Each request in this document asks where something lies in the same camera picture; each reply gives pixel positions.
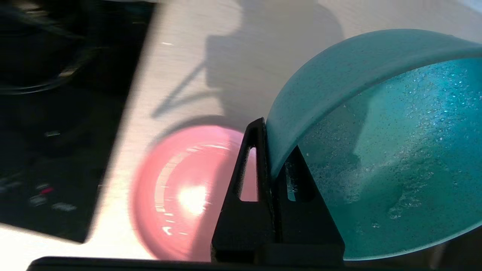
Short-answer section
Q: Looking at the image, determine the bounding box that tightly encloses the teal bowl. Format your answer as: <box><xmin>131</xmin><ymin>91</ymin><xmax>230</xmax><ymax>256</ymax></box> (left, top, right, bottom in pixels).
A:
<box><xmin>265</xmin><ymin>29</ymin><xmax>482</xmax><ymax>261</ymax></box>

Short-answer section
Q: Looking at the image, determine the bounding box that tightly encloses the black induction cooktop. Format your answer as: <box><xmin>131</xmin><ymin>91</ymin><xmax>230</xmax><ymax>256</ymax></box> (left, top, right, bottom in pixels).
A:
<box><xmin>0</xmin><ymin>0</ymin><xmax>157</xmax><ymax>243</ymax></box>

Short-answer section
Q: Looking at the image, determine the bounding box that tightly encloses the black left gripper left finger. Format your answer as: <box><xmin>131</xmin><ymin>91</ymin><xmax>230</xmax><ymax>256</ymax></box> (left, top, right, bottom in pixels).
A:
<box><xmin>211</xmin><ymin>117</ymin><xmax>276</xmax><ymax>263</ymax></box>

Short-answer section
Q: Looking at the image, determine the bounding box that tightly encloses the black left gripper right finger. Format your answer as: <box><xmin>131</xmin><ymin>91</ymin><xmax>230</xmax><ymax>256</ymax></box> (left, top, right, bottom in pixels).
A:
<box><xmin>258</xmin><ymin>146</ymin><xmax>345</xmax><ymax>263</ymax></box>

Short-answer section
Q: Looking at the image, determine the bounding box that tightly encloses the pink plate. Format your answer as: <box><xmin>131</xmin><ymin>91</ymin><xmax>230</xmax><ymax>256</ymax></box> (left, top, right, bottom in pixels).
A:
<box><xmin>130</xmin><ymin>125</ymin><xmax>260</xmax><ymax>262</ymax></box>

